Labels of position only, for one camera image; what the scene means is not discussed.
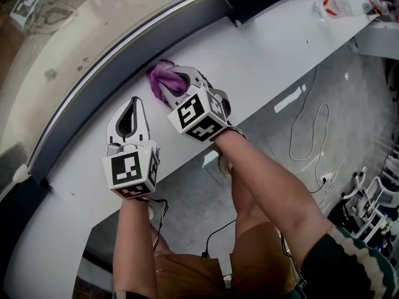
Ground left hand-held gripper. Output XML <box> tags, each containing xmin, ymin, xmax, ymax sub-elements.
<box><xmin>102</xmin><ymin>95</ymin><xmax>161</xmax><ymax>201</ymax></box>

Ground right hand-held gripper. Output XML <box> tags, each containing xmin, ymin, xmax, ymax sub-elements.
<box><xmin>158</xmin><ymin>65</ymin><xmax>233</xmax><ymax>143</ymax></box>

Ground purple cloth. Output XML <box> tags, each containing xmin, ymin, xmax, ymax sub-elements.
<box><xmin>146</xmin><ymin>59</ymin><xmax>191</xmax><ymax>105</ymax></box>

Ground person's left forearm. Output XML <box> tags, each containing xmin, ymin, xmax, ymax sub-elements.
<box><xmin>113</xmin><ymin>196</ymin><xmax>156</xmax><ymax>299</ymax></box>

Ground person's right forearm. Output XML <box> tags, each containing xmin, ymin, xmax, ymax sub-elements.
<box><xmin>211</xmin><ymin>129</ymin><xmax>336</xmax><ymax>266</ymax></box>

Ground person's left leg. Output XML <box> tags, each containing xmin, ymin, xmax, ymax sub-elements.
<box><xmin>151</xmin><ymin>221</ymin><xmax>171</xmax><ymax>257</ymax></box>

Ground person's leg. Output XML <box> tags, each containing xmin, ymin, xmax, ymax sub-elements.
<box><xmin>151</xmin><ymin>221</ymin><xmax>171</xmax><ymax>257</ymax></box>
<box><xmin>229</xmin><ymin>162</ymin><xmax>277</xmax><ymax>241</ymax></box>

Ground person's right leg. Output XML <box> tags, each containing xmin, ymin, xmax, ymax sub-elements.
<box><xmin>229</xmin><ymin>162</ymin><xmax>277</xmax><ymax>241</ymax></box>

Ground tan shorts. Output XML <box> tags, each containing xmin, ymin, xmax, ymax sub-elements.
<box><xmin>154</xmin><ymin>221</ymin><xmax>297</xmax><ymax>299</ymax></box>

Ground clear red-label plastic bottle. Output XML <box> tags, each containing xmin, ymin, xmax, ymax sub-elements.
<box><xmin>311</xmin><ymin>0</ymin><xmax>372</xmax><ymax>20</ymax></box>

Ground white cabinet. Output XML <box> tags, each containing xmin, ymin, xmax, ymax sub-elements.
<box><xmin>353</xmin><ymin>20</ymin><xmax>399</xmax><ymax>60</ymax></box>

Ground black bag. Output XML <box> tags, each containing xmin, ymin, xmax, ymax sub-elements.
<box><xmin>327</xmin><ymin>197</ymin><xmax>365</xmax><ymax>239</ymax></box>

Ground white metal chair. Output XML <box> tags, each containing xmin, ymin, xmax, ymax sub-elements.
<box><xmin>341</xmin><ymin>166</ymin><xmax>399</xmax><ymax>245</ymax></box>

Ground green sweatshirt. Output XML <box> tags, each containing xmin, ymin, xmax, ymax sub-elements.
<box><xmin>299</xmin><ymin>225</ymin><xmax>399</xmax><ymax>299</ymax></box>

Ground white cable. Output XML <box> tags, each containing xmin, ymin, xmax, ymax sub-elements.
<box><xmin>289</xmin><ymin>65</ymin><xmax>331</xmax><ymax>161</ymax></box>

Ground black cable with adapter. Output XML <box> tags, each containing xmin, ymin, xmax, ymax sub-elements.
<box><xmin>201</xmin><ymin>218</ymin><xmax>238</xmax><ymax>259</ymax></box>

